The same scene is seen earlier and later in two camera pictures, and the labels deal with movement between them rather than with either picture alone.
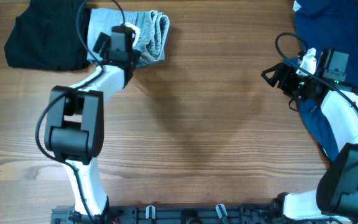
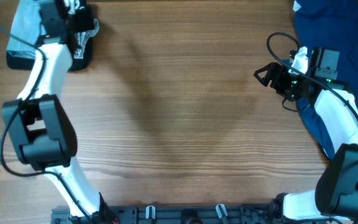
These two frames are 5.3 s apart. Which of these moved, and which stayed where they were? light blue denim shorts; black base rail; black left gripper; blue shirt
Moved: light blue denim shorts; black left gripper
Stayed: black base rail; blue shirt
